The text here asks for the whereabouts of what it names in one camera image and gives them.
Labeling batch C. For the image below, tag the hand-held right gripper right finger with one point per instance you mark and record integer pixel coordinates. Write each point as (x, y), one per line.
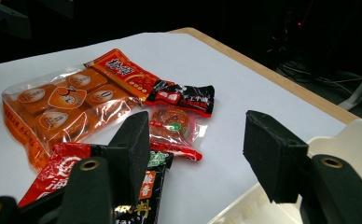
(272, 149)

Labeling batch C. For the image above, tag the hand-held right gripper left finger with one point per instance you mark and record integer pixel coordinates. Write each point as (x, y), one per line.
(131, 149)

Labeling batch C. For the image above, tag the orange-red sauce packet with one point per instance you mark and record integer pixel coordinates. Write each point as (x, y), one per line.
(123, 71)

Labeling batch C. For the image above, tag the white plastic container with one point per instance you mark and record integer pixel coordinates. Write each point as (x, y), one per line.
(350, 140)

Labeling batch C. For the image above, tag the red and black seasoning packet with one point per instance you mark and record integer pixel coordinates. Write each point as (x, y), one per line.
(56, 174)

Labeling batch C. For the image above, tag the clear orange pastry bag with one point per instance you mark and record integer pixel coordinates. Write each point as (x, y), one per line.
(61, 102)

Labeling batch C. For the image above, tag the small clear red snack packet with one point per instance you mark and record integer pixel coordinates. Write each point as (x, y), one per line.
(169, 124)

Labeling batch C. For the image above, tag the black and red snack packet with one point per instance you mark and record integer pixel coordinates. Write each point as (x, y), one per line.
(185, 98)

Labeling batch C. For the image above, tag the white paper sheet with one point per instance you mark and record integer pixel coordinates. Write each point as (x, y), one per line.
(232, 77)

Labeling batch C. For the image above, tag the white metal table frame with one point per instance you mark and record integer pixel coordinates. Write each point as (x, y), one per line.
(361, 90)

